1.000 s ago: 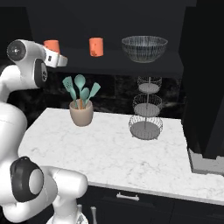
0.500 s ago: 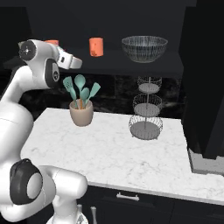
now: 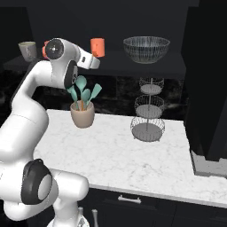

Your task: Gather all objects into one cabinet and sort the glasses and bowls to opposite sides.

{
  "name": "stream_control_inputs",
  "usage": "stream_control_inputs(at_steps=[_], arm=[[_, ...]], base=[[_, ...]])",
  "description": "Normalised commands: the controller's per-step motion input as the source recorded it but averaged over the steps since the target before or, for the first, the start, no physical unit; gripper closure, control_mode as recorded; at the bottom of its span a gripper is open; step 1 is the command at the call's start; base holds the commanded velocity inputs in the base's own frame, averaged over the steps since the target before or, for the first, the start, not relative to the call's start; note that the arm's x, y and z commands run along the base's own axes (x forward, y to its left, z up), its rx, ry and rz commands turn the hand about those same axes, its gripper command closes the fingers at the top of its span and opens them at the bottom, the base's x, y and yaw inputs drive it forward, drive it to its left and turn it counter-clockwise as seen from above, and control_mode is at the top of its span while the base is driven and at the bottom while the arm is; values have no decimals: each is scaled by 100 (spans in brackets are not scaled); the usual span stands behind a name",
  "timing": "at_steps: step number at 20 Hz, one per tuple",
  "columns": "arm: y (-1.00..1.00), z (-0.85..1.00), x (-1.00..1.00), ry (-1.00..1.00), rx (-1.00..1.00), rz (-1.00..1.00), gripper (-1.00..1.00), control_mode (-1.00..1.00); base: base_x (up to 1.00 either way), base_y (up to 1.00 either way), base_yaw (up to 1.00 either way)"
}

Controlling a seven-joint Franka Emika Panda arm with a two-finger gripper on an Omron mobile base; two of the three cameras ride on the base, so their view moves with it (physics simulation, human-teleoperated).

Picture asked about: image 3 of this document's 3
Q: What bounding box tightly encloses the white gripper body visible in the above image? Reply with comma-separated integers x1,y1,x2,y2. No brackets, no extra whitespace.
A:
86,54,103,71

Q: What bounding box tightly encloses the dark tall cabinet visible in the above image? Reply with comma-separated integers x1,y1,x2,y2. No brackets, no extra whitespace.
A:
180,0,227,162

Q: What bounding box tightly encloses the orange cup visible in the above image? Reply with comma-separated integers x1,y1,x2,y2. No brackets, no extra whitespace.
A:
42,40,51,60
90,37,106,59

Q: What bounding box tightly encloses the teal spoon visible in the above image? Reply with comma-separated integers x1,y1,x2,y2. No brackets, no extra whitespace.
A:
80,88,91,111
67,84,80,111
75,74,88,103

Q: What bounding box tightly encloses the teal spatula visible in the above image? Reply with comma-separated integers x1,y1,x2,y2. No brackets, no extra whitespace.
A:
86,82,103,108

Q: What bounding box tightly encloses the clear glass bowl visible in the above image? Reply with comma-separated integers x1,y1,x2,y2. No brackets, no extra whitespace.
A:
122,35,171,65

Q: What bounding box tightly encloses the beige utensil pot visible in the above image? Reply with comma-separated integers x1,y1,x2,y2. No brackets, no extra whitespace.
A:
69,100,96,129

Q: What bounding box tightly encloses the grey cup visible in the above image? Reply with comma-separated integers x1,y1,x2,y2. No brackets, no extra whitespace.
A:
18,41,38,63

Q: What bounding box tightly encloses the grey stone block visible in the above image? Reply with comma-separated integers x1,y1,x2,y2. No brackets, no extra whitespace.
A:
190,150,227,178

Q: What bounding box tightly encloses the dark drawer front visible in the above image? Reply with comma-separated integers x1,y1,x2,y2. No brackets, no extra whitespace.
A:
97,189,179,227

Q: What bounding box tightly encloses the dark open wall cabinet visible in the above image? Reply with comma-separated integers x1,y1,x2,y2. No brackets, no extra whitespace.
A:
3,0,202,80

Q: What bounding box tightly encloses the three-tier wire stand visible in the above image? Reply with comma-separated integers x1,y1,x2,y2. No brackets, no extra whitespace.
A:
129,76,167,143

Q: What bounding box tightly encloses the white drawer handle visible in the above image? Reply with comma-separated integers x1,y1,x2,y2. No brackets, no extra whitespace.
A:
117,194,142,205

